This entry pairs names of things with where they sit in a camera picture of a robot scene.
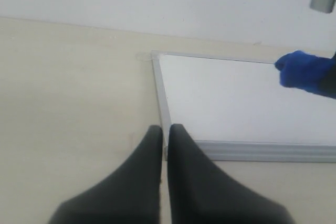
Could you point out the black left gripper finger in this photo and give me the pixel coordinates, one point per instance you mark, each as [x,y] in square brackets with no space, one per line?
[327,83]

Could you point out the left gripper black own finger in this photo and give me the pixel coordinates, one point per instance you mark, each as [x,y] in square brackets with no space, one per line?
[131,194]
[200,192]

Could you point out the blue cloth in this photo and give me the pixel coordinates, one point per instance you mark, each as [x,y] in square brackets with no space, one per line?
[303,71]

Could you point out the white board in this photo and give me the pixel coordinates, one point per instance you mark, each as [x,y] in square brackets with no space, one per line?
[236,110]

